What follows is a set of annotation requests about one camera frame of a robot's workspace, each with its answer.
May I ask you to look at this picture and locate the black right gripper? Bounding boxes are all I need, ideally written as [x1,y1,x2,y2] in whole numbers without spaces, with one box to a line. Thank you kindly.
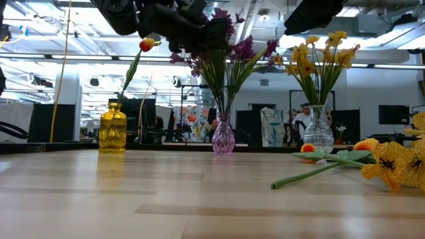
[284,0,345,36]

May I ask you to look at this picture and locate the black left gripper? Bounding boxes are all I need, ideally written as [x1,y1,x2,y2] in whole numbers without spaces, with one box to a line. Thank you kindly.
[137,0,233,54]

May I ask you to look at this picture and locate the pink glass vase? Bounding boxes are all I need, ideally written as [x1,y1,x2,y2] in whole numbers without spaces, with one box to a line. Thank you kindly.
[211,112,236,156]

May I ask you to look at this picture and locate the clear glass vase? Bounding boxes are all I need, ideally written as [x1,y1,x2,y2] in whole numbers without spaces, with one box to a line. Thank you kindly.
[303,104,335,154]

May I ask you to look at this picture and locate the yellow glass vase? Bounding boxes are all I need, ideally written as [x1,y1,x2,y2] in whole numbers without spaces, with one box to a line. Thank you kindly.
[98,102,128,155]

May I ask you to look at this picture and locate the colourful floral cloth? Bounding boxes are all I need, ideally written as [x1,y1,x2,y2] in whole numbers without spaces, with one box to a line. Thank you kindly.
[172,105,218,143]

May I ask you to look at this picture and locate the black partition panel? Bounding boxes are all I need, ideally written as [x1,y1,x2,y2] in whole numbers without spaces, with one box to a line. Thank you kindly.
[29,104,76,143]
[108,98,157,144]

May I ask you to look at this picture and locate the black background cabinet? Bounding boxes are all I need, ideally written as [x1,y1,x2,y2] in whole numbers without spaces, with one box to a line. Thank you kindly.
[236,103,263,147]

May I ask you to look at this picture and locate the person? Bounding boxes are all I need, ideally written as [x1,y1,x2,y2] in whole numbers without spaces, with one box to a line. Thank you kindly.
[292,102,313,142]

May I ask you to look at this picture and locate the black background panel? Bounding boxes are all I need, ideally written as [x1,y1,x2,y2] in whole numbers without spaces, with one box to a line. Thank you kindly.
[333,109,361,142]

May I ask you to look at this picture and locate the white floral cloth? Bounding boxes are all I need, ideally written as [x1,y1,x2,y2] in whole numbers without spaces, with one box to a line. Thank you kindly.
[260,106,285,147]

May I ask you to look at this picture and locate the black background rig frame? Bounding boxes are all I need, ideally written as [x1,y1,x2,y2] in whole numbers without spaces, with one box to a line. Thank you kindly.
[180,84,230,143]

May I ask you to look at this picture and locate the black wall monitor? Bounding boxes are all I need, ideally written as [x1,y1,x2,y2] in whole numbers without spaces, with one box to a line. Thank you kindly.
[378,104,410,125]

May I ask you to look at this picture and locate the thick yellow power cord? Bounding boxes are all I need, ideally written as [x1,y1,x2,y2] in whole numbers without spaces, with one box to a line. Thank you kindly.
[48,0,73,143]

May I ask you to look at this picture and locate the black curved cable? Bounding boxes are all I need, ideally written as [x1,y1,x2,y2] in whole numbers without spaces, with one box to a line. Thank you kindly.
[0,121,30,140]

